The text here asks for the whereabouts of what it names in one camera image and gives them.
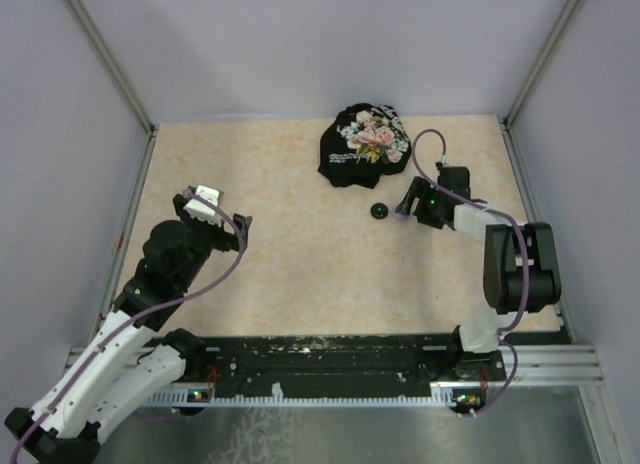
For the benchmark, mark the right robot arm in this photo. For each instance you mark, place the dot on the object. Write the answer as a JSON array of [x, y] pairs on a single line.
[[520, 270]]

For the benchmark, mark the black earbud charging case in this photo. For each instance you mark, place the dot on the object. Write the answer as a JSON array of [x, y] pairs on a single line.
[[379, 211]]

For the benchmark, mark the left aluminium frame post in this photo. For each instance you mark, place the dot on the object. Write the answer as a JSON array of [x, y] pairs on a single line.
[[109, 63]]

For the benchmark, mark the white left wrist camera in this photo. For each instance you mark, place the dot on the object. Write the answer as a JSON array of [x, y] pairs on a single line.
[[201, 202]]

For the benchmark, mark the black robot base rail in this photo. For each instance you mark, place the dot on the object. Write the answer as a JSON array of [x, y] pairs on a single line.
[[326, 366]]

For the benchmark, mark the black floral folded shirt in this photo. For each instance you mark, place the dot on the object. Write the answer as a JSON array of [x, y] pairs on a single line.
[[364, 143]]

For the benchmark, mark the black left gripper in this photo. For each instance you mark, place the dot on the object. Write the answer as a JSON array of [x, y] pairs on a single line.
[[235, 240]]

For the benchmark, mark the aluminium frame post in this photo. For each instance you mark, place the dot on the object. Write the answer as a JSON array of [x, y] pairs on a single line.
[[109, 63], [567, 15]]

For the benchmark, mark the right aluminium frame post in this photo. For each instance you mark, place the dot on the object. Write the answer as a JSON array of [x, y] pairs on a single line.
[[567, 15]]

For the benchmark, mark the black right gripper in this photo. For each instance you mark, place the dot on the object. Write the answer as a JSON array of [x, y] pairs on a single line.
[[421, 188]]

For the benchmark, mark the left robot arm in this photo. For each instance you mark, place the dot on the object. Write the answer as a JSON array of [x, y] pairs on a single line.
[[81, 411]]

